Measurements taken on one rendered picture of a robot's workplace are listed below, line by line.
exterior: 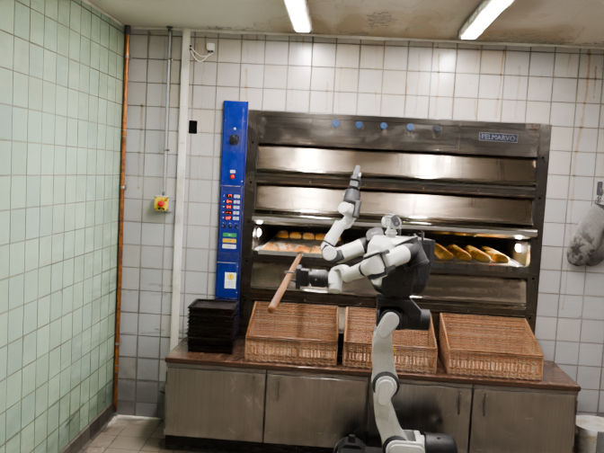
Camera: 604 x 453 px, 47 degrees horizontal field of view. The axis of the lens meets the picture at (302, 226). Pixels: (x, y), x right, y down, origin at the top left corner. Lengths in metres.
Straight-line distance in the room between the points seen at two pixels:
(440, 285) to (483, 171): 0.79
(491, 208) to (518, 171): 0.29
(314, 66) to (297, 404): 2.12
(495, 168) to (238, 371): 2.06
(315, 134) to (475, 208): 1.13
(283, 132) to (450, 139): 1.08
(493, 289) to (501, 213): 0.50
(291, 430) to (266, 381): 0.32
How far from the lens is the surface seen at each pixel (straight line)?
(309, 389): 4.23
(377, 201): 4.59
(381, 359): 3.79
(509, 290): 4.76
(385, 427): 3.90
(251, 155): 4.61
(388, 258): 3.32
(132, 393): 5.02
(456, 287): 4.69
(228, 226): 4.62
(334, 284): 3.46
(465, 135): 4.66
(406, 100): 4.61
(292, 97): 4.61
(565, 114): 4.79
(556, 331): 4.88
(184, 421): 4.39
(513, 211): 4.71
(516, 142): 4.72
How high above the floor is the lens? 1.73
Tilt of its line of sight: 5 degrees down
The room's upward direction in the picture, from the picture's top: 3 degrees clockwise
